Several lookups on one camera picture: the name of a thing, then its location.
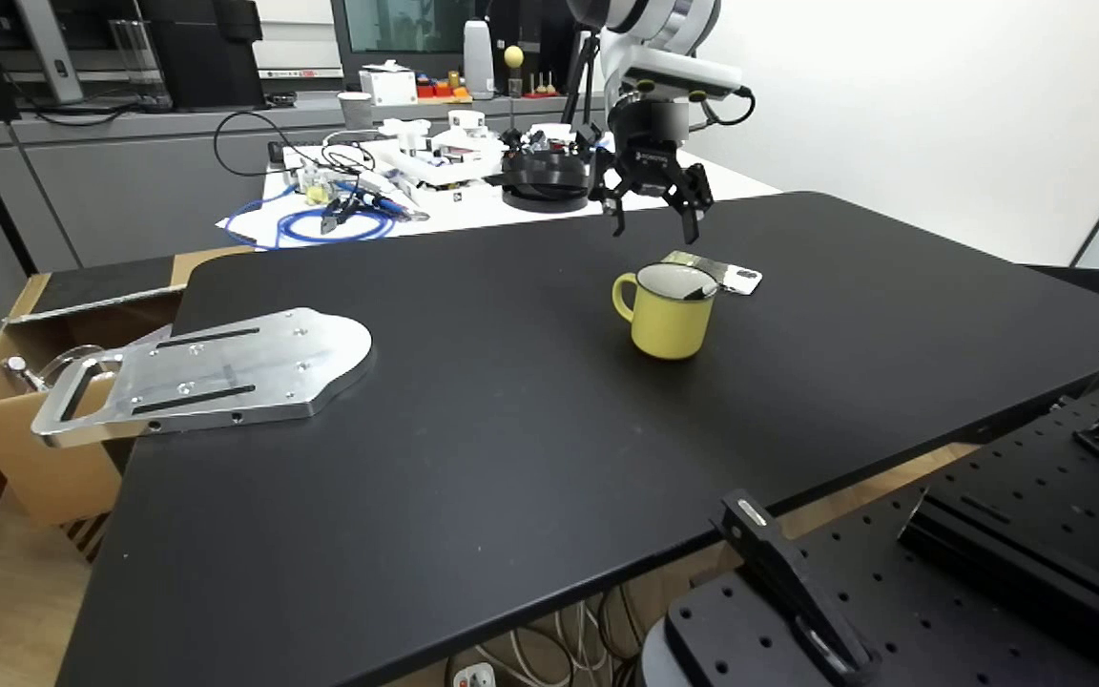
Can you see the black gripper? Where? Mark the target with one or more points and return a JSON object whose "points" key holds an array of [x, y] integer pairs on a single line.
{"points": [[648, 138]]}

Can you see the yellow mug with bear print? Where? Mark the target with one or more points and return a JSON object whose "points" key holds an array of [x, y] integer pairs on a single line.
{"points": [[670, 325]]}

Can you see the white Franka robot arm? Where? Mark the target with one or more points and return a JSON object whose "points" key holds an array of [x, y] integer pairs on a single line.
{"points": [[651, 24]]}

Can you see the small olive green card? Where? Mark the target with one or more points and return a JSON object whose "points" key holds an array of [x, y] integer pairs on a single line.
{"points": [[693, 260]]}

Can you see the round black headset device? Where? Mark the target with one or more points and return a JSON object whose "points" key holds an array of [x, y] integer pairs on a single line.
{"points": [[546, 172]]}

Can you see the white smartphone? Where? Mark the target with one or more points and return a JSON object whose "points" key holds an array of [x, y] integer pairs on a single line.
{"points": [[741, 281]]}

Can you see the white side table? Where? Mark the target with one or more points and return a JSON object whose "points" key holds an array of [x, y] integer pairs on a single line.
{"points": [[476, 213]]}

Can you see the small yellow ball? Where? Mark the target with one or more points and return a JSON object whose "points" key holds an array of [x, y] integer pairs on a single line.
{"points": [[513, 59]]}

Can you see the white electronics pile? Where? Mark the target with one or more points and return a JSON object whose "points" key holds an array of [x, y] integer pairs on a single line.
{"points": [[438, 153]]}

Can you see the white cylindrical speaker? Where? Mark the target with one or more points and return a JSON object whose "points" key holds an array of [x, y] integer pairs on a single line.
{"points": [[479, 59]]}

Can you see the small white box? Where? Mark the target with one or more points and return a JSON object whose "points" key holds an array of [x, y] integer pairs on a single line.
{"points": [[386, 85]]}

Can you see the black framed window screen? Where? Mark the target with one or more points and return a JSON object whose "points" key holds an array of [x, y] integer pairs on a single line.
{"points": [[403, 24]]}

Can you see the black table clamp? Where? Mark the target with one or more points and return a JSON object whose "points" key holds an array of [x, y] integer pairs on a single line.
{"points": [[791, 585]]}

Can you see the aluminium mounting plate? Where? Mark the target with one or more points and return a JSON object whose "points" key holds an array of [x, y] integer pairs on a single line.
{"points": [[246, 370]]}

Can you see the black perforated breadboard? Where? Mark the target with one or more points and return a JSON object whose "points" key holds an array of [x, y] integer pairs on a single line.
{"points": [[957, 599]]}

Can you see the grey counter cabinet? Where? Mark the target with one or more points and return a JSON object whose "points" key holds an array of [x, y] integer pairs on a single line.
{"points": [[116, 178]]}

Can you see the brown cardboard box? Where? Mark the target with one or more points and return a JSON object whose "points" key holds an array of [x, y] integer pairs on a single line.
{"points": [[27, 471]]}

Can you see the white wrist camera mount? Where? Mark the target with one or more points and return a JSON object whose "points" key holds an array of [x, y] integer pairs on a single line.
{"points": [[690, 74]]}

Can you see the black camera tripod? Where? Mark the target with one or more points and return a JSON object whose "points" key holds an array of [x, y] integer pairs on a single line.
{"points": [[587, 77]]}

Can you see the black aluminium rail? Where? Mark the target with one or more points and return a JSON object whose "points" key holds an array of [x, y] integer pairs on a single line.
{"points": [[1047, 549]]}

